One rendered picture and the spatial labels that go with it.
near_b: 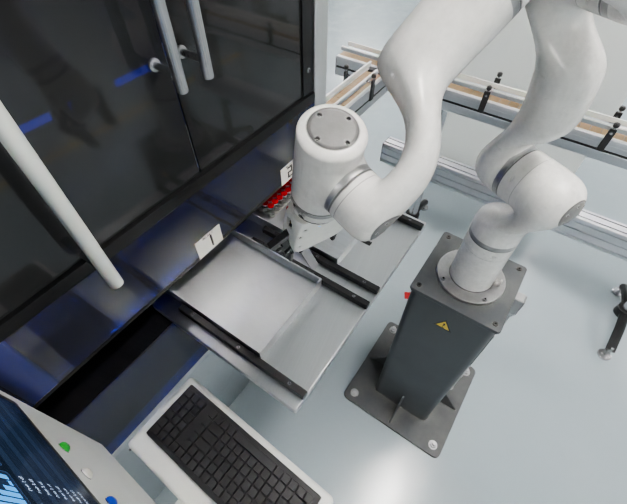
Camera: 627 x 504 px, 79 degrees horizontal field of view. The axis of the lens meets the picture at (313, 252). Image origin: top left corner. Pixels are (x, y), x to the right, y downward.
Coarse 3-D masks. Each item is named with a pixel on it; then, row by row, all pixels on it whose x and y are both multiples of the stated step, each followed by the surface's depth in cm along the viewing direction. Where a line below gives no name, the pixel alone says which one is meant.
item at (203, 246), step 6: (216, 228) 97; (210, 234) 96; (216, 234) 98; (204, 240) 95; (210, 240) 97; (216, 240) 99; (198, 246) 94; (204, 246) 96; (210, 246) 98; (198, 252) 95; (204, 252) 97
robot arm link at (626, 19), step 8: (528, 0) 41; (600, 0) 48; (608, 0) 44; (616, 0) 44; (624, 0) 43; (520, 8) 41; (600, 8) 49; (608, 8) 48; (616, 8) 44; (624, 8) 44; (608, 16) 49; (616, 16) 48; (624, 16) 45; (624, 24) 48
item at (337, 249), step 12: (288, 204) 125; (252, 216) 119; (264, 216) 122; (276, 216) 122; (276, 228) 115; (324, 240) 115; (336, 240) 115; (348, 240) 115; (324, 252) 108; (336, 252) 112; (348, 252) 112
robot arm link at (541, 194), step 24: (528, 168) 76; (552, 168) 74; (504, 192) 80; (528, 192) 75; (552, 192) 72; (576, 192) 71; (480, 216) 91; (504, 216) 86; (528, 216) 77; (552, 216) 73; (480, 240) 92; (504, 240) 88
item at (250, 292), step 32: (224, 256) 111; (256, 256) 111; (192, 288) 104; (224, 288) 104; (256, 288) 104; (288, 288) 104; (224, 320) 98; (256, 320) 98; (288, 320) 95; (256, 352) 90
